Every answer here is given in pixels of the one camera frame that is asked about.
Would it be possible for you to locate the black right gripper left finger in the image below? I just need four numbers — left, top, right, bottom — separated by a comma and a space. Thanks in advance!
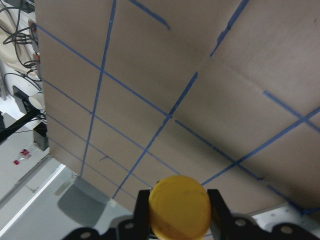
133, 189, 151, 240

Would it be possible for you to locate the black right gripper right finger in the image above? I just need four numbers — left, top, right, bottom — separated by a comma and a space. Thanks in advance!
207, 189, 233, 240

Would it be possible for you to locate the yellow push button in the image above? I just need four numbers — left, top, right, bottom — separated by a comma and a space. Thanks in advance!
148, 175, 212, 240

